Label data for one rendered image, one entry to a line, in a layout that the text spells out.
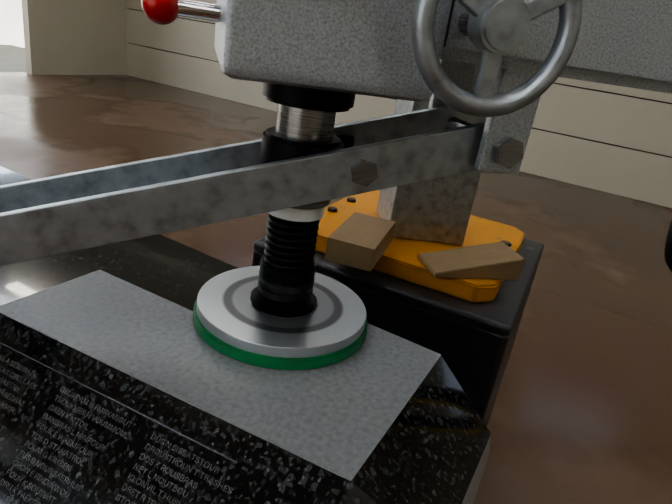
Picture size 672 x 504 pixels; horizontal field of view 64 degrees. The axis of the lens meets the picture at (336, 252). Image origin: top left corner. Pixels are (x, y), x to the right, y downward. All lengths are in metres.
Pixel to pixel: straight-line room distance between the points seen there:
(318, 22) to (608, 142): 6.06
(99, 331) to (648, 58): 0.65
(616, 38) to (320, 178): 0.32
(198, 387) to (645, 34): 0.57
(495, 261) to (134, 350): 0.79
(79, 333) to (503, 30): 0.53
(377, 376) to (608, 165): 5.97
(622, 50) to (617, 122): 5.82
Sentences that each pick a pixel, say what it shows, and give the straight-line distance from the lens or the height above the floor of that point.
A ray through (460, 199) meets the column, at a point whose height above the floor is 0.89.
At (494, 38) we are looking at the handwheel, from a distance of 0.49.
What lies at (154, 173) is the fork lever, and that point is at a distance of 0.68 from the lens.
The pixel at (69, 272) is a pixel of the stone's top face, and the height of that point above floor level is 0.87.
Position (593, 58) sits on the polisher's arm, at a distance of 0.62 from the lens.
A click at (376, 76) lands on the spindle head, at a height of 1.19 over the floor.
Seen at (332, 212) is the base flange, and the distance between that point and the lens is 1.40.
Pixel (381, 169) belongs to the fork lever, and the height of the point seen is 1.09.
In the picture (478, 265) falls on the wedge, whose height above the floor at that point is 0.81.
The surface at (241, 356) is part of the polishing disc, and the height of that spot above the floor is 0.88.
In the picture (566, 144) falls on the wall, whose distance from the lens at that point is 6.52.
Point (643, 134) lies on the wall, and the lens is 6.46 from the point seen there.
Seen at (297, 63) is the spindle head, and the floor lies 1.19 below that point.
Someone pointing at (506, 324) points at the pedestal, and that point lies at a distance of 1.11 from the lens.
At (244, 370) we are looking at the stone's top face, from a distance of 0.61.
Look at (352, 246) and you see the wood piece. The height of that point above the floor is 0.82.
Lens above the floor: 1.22
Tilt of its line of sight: 22 degrees down
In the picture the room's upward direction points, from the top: 9 degrees clockwise
